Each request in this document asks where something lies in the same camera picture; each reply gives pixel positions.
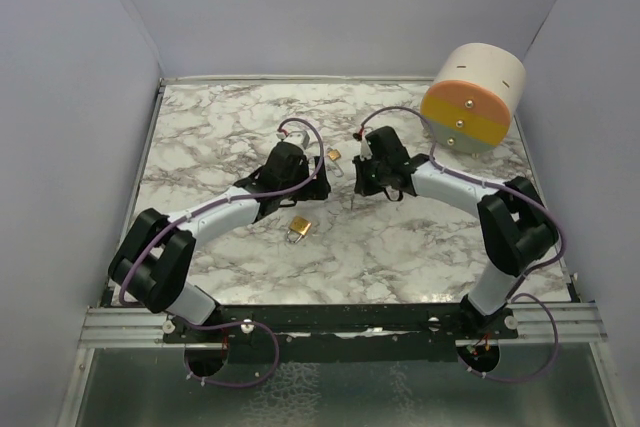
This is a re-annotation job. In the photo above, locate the round mini drawer cabinet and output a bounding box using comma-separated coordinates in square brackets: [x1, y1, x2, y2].
[420, 43, 526, 154]

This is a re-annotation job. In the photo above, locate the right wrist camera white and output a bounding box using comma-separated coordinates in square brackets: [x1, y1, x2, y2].
[352, 129, 373, 161]

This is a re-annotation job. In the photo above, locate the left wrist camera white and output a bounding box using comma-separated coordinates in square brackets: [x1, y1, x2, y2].
[276, 129, 310, 150]

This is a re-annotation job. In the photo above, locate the small brass padlock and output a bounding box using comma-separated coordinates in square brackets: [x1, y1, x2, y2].
[326, 148, 344, 178]

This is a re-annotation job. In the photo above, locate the aluminium frame rail front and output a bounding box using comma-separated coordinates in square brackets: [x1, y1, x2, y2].
[79, 301, 608, 349]

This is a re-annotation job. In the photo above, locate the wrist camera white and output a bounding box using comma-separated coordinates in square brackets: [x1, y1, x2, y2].
[276, 129, 310, 150]
[352, 129, 373, 161]

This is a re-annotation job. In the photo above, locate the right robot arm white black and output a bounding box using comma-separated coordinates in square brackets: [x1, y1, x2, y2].
[353, 127, 559, 338]

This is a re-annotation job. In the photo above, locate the larger brass padlock near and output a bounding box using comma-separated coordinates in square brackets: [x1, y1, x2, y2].
[285, 216, 312, 244]

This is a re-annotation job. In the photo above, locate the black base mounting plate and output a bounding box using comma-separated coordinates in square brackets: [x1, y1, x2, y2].
[163, 303, 518, 363]

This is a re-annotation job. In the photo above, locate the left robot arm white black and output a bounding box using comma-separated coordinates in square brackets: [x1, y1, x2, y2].
[108, 141, 331, 342]

